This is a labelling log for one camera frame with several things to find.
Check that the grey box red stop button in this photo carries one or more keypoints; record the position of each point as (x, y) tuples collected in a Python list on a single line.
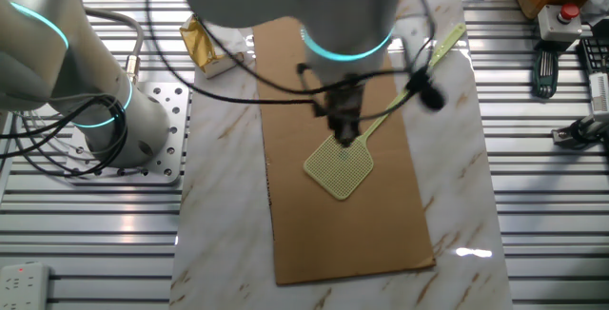
[(554, 27)]

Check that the grey camera on clamp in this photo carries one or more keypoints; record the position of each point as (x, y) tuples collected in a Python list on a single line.
[(585, 129)]

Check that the white power strip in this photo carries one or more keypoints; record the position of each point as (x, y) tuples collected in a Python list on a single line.
[(24, 285)]

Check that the black foam microphone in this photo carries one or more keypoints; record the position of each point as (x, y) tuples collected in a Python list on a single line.
[(428, 91)]

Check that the brown cardboard sheet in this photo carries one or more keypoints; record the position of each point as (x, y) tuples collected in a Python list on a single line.
[(333, 234)]

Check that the aluminium robot mounting plate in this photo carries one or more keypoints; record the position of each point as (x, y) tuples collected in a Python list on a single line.
[(183, 120)]

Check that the silver ribbed adapter box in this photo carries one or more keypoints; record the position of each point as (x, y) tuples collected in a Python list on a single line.
[(600, 93)]

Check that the black keyboard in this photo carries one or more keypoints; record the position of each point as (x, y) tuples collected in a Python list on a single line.
[(597, 55)]

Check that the yellow-green plastic flyswatter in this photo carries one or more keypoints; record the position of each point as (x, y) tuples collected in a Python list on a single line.
[(340, 172)]

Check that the green hex key set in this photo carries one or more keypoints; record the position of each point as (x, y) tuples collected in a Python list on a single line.
[(545, 74)]

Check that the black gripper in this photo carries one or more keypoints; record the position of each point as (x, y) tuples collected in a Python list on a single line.
[(345, 105)]

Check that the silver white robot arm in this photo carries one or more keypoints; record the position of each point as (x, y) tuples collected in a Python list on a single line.
[(38, 63)]

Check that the gold wrapped tissue pack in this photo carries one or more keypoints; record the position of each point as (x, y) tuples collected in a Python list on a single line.
[(204, 48)]

